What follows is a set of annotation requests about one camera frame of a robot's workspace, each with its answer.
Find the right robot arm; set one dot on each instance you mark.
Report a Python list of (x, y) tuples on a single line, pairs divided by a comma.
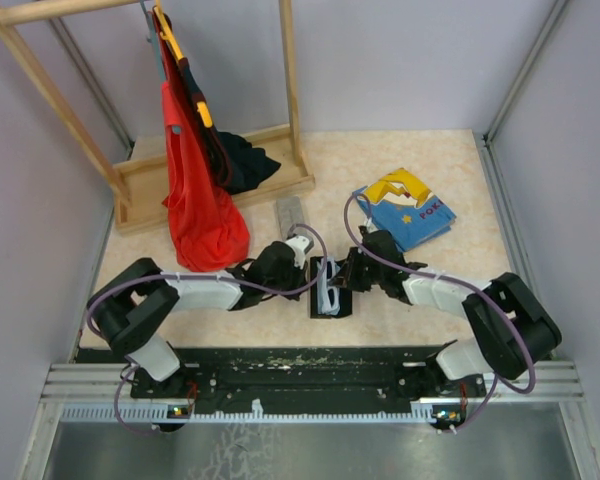
[(511, 329)]

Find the grey red clothes hanger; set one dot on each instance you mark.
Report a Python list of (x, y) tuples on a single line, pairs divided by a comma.
[(153, 40)]

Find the black hanging garment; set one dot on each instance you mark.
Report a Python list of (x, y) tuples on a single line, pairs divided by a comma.
[(236, 165)]

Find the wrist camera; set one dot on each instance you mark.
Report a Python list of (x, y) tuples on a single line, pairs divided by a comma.
[(301, 246), (367, 226)]

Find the grey glasses case green lining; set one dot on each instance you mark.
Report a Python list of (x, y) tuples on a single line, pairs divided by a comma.
[(290, 215)]

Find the blue yellow folded cloth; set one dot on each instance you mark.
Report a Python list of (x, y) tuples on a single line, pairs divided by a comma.
[(405, 206)]

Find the white sunglasses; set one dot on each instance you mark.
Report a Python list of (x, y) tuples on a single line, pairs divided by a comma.
[(330, 290)]

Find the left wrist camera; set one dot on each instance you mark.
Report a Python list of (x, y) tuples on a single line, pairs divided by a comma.
[(301, 246)]

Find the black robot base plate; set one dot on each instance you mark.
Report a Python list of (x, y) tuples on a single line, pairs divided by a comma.
[(306, 380)]

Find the wooden clothes rack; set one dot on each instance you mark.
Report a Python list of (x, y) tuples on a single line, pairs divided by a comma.
[(242, 55)]

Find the light blue lens cloth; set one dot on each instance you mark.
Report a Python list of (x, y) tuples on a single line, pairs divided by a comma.
[(325, 300)]

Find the black glasses case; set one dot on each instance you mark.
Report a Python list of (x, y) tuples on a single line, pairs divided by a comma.
[(326, 301)]

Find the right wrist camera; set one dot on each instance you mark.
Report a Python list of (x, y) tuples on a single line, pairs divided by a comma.
[(367, 226)]

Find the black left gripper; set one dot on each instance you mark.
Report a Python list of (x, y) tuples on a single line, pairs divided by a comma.
[(300, 275)]

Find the red garment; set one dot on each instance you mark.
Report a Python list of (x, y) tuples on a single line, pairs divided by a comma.
[(208, 232)]

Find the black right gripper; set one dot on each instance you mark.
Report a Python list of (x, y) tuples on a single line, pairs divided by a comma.
[(347, 275)]

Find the yellow clothes hanger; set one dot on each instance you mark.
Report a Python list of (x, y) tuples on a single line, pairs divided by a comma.
[(197, 98)]

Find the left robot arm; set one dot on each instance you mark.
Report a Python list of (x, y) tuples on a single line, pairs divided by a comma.
[(128, 311)]

